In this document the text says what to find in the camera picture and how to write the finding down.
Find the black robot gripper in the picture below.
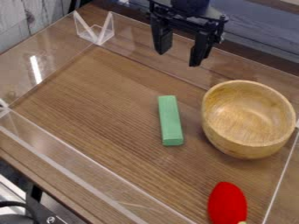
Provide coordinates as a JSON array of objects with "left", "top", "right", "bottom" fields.
[{"left": 149, "top": 0, "right": 230, "bottom": 67}]

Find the green rectangular block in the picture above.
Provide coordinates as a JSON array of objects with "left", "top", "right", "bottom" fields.
[{"left": 158, "top": 95, "right": 183, "bottom": 146}]

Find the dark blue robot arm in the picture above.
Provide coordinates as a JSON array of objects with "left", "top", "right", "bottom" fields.
[{"left": 149, "top": 0, "right": 230, "bottom": 67}]

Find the clear acrylic corner bracket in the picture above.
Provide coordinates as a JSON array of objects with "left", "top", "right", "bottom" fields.
[{"left": 74, "top": 11, "right": 115, "bottom": 46}]

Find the wooden bowl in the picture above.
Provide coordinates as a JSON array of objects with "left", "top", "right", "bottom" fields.
[{"left": 201, "top": 80, "right": 297, "bottom": 159}]

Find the black cable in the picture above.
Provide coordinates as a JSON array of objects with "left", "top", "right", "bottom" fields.
[{"left": 0, "top": 200, "right": 41, "bottom": 224}]

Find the black table leg bracket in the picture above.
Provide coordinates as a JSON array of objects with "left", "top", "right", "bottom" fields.
[{"left": 26, "top": 184, "right": 69, "bottom": 224}]

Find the red plush strawberry toy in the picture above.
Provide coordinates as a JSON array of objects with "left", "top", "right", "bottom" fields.
[{"left": 207, "top": 182, "right": 249, "bottom": 224}]

